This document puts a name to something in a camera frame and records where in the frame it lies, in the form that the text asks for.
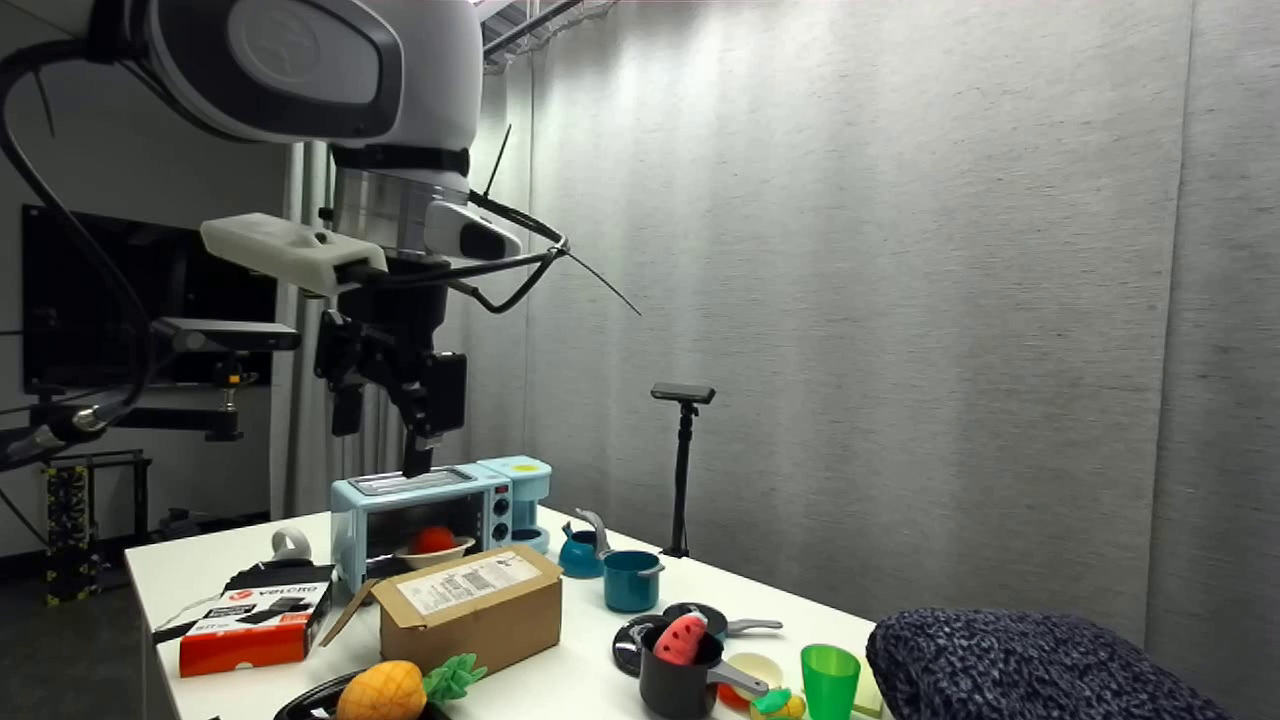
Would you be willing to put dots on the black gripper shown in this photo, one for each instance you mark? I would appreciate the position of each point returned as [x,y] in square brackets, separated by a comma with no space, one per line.
[392,357]

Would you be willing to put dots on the orange pineapple plush toy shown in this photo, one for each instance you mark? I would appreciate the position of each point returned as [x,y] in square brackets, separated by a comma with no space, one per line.
[385,691]

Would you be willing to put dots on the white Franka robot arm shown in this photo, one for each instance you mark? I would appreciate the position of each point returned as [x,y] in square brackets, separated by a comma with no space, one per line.
[402,65]

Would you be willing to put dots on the red toy tomato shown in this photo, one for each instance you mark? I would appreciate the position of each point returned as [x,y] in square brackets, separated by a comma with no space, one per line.
[432,538]

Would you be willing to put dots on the light blue toy oven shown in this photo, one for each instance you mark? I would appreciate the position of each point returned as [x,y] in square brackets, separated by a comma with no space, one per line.
[503,503]

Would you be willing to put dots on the teal toy kettle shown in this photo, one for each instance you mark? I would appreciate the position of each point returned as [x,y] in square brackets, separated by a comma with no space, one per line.
[578,553]

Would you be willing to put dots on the small teal pot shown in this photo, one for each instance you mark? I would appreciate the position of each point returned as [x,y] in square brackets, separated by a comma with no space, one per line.
[630,585]

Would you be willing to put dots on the red watermelon slice toy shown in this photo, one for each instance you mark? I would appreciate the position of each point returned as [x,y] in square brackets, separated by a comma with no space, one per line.
[682,641]

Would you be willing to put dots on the black toy pot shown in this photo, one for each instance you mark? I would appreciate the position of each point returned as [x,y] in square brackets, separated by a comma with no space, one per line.
[675,682]

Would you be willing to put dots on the yellow toy plate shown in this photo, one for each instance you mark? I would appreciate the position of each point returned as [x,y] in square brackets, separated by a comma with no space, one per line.
[763,666]

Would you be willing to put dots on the green and yellow toy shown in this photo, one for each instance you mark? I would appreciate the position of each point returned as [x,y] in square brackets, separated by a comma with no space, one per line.
[776,702]

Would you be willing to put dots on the white tape roll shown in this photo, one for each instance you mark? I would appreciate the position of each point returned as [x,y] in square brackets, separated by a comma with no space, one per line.
[288,547]

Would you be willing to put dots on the black device on table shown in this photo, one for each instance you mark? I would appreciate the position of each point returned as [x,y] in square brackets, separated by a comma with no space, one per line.
[274,575]

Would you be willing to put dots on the brown cardboard box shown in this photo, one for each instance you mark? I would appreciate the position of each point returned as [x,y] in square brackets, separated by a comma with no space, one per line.
[465,617]

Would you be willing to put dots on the red and white box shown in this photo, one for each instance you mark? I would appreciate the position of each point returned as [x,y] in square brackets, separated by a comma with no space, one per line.
[250,638]

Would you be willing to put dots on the black plastic tray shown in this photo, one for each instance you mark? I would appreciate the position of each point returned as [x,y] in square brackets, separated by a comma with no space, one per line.
[309,702]

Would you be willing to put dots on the metal equipment rack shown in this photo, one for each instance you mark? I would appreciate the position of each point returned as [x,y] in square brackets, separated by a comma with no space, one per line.
[71,526]

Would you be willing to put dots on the green plastic cup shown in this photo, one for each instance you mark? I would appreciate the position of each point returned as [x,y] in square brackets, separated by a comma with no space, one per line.
[829,682]

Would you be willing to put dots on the dark blue speckled cushion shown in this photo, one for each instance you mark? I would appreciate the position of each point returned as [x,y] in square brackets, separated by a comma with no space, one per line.
[1027,668]

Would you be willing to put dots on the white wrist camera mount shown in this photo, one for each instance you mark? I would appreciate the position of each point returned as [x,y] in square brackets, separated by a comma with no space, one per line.
[282,250]

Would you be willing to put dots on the black camera tripod stand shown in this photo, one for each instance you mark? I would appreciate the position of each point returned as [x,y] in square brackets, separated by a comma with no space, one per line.
[682,465]

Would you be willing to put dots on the black wall monitor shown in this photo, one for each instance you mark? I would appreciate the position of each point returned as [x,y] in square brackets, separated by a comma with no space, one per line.
[82,306]

